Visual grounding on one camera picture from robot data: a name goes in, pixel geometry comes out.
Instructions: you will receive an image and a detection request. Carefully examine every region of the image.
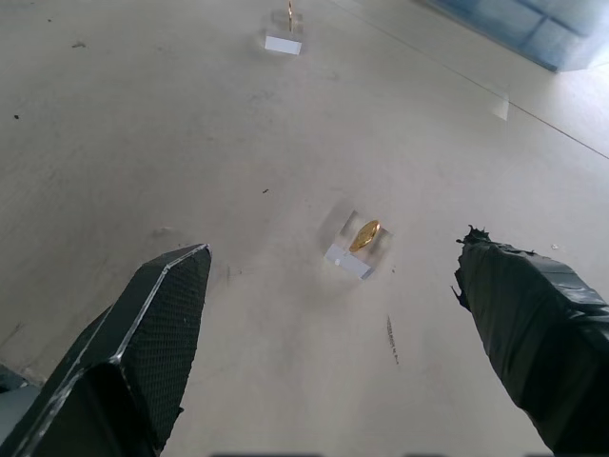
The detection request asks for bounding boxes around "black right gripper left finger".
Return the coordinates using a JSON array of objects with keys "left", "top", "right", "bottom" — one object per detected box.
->
[{"left": 0, "top": 243, "right": 212, "bottom": 457}]

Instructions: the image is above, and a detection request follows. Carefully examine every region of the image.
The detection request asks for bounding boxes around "blue translucent box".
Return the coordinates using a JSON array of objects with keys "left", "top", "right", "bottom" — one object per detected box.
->
[{"left": 413, "top": 0, "right": 609, "bottom": 73}]

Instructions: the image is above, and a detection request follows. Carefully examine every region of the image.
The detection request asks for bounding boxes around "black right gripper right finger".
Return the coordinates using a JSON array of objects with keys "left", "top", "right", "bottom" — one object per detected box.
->
[{"left": 450, "top": 224, "right": 609, "bottom": 457}]

